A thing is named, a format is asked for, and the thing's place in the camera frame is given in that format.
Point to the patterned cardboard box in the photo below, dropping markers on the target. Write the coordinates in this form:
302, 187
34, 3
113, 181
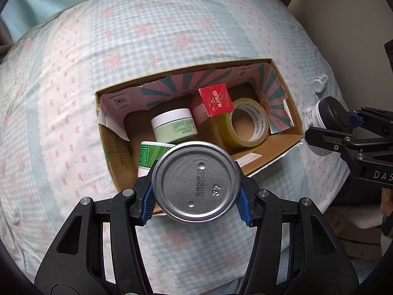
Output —
196, 123

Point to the silver tin can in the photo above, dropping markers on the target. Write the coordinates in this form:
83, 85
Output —
196, 182

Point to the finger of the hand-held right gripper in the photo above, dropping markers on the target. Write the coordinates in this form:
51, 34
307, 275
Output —
328, 139
365, 118

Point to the red box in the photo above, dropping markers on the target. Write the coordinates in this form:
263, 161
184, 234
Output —
215, 100

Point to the white cream jar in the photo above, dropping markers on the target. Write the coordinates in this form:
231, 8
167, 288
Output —
175, 126

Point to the small white bottle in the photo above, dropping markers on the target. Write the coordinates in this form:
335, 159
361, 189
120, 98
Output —
320, 82

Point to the black lid jar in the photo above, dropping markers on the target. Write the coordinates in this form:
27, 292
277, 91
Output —
330, 118

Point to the yellow tape roll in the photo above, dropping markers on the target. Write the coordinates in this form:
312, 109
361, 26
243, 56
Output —
244, 124

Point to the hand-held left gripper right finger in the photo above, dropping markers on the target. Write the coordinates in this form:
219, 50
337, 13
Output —
245, 204

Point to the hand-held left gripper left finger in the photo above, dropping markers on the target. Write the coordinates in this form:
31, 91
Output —
147, 201

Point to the green striped jar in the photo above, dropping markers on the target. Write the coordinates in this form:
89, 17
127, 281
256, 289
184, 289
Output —
152, 156

